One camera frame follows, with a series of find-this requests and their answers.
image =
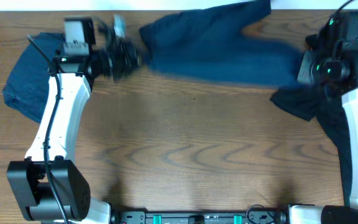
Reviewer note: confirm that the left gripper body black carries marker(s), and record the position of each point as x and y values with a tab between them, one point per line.
114	68

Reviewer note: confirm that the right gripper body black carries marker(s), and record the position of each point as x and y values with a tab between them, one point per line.
314	72

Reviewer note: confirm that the navy blue shorts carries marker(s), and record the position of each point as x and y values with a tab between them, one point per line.
207	44

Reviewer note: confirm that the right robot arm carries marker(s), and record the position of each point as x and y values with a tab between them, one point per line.
335	67

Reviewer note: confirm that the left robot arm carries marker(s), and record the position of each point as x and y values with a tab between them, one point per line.
47	185

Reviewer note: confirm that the black garment pile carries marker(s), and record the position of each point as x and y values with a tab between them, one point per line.
308	103

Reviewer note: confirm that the folded navy blue garment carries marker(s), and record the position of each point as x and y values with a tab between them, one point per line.
26	89

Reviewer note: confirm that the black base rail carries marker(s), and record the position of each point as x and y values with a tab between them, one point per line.
256	214

